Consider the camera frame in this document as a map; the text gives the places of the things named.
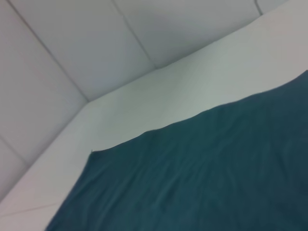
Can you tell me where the teal blue shirt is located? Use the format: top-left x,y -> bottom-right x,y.
44,69 -> 308,231

